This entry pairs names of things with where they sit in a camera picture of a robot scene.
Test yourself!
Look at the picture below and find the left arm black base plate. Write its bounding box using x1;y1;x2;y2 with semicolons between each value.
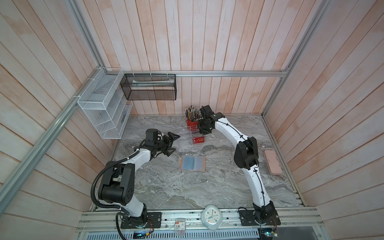
120;212;162;230

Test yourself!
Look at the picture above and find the small red white box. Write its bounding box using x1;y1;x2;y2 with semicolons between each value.
175;218;186;237

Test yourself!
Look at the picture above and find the bundle of coloured pencils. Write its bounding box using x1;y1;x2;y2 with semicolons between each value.
184;106;202;122

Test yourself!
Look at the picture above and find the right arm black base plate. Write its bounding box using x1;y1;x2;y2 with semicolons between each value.
238;208;281;227

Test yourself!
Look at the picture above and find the red credit card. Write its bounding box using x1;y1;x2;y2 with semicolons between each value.
193;136;205;144

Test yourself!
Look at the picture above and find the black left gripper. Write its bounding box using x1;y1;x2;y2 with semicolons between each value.
154;131;181;157

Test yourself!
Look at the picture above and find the white analog clock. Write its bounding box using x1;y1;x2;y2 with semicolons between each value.
201;205;223;231

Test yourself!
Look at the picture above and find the black wire mesh basket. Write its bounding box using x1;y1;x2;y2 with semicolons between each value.
120;74;177;101

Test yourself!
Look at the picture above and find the pink card holder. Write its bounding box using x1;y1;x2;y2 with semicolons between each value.
179;155;207;173

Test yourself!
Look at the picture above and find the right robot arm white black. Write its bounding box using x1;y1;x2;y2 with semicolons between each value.
198;105;276;219

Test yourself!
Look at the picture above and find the black corrugated cable hose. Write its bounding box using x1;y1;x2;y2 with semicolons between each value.
90;149;140;240

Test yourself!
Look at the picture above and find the pink case on table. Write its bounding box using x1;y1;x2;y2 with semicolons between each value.
264;150;283;176

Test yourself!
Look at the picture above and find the clear acrylic organizer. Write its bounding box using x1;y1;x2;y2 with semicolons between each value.
177;127;206;149

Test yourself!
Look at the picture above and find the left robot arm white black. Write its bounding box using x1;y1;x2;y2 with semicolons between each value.
91;129;180;218

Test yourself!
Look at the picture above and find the white wire mesh shelf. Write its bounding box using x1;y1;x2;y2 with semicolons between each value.
78;68;133;140

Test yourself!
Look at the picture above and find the red pencil cup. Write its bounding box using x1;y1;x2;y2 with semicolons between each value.
186;119;199;133

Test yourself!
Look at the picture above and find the left blue circuit board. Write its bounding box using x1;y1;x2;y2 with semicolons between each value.
133;231;150;239

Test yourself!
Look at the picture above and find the aluminium frame rail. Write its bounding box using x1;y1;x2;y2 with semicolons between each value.
109;69;288;78

